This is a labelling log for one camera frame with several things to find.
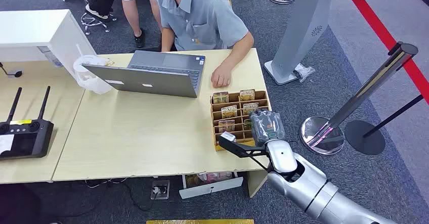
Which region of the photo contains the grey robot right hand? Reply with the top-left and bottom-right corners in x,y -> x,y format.
249,110 -> 286,147

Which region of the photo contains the person's left hand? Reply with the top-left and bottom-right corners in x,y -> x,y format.
210,63 -> 233,89

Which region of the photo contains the wooden card organizer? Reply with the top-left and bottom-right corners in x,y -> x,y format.
210,89 -> 272,152

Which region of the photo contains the seated person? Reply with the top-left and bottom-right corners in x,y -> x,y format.
155,0 -> 254,89

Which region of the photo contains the standing person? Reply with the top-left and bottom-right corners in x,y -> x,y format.
115,0 -> 163,49

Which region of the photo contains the grey laptop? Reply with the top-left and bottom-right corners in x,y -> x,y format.
81,50 -> 206,99

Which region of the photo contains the crumpled clear plastic bag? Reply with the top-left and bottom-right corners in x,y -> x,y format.
293,63 -> 316,83

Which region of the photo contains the white open cardboard box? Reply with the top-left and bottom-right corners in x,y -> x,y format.
178,171 -> 244,200

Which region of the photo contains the grey kiosk stand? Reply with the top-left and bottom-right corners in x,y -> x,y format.
264,0 -> 339,86

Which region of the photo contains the floor power socket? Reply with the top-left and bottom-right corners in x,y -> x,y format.
150,180 -> 170,201

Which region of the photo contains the clear plastic bag with cup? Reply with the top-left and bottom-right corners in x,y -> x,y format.
73,43 -> 115,95

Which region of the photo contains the chrome chair base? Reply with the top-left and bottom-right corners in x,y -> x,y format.
80,12 -> 118,36

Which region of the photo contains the red barrier belt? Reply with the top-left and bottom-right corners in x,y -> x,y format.
340,0 -> 429,105

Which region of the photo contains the white cabinet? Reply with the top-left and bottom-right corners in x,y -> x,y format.
0,9 -> 97,80

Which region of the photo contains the black remote controller with antennas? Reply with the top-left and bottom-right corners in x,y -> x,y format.
0,85 -> 55,161

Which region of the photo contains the black camera bracket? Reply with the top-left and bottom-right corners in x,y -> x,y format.
218,136 -> 270,171

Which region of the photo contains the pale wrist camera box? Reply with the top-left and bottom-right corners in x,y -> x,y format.
220,131 -> 238,144

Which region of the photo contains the chrome stanchion post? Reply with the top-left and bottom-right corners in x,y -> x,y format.
299,41 -> 419,156

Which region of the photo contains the black stanchion post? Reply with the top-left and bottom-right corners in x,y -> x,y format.
344,94 -> 424,156

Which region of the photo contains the black floor cable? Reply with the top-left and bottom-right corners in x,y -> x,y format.
60,178 -> 158,218

